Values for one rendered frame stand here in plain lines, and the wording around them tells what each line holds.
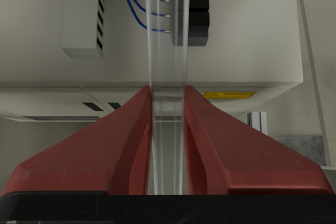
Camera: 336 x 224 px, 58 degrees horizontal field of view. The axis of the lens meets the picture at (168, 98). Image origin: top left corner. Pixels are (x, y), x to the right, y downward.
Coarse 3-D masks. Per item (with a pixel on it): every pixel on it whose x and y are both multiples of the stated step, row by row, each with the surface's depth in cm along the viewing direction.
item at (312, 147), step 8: (296, 136) 106; (304, 136) 106; (312, 136) 106; (320, 136) 106; (288, 144) 105; (296, 144) 105; (304, 144) 105; (312, 144) 105; (320, 144) 105; (304, 152) 105; (312, 152) 105; (320, 152) 105; (320, 160) 104; (328, 168) 75; (328, 176) 74
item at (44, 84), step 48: (0, 0) 49; (48, 0) 49; (144, 0) 49; (240, 0) 49; (288, 0) 49; (0, 48) 47; (48, 48) 47; (144, 48) 47; (192, 48) 47; (240, 48) 47; (288, 48) 47; (0, 96) 57; (48, 96) 57; (96, 96) 57; (240, 96) 56
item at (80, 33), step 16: (64, 0) 44; (80, 0) 44; (96, 0) 44; (128, 0) 46; (192, 0) 42; (208, 0) 42; (64, 16) 43; (80, 16) 43; (96, 16) 43; (192, 16) 42; (208, 16) 42; (64, 32) 43; (80, 32) 43; (96, 32) 43; (192, 32) 44; (64, 48) 43; (80, 48) 43; (96, 48) 43; (256, 112) 76; (256, 128) 75
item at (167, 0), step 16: (160, 0) 10; (176, 0) 10; (160, 16) 10; (176, 16) 10; (160, 32) 10; (176, 32) 10; (160, 48) 10; (176, 48) 10; (160, 64) 11; (176, 64) 11; (160, 80) 11; (176, 80) 11; (160, 96) 12; (176, 96) 12; (160, 112) 12; (176, 112) 12; (160, 128) 12; (176, 128) 12; (160, 144) 13; (176, 144) 13; (160, 160) 14; (176, 160) 14; (160, 176) 14; (176, 176) 14; (160, 192) 15; (176, 192) 15
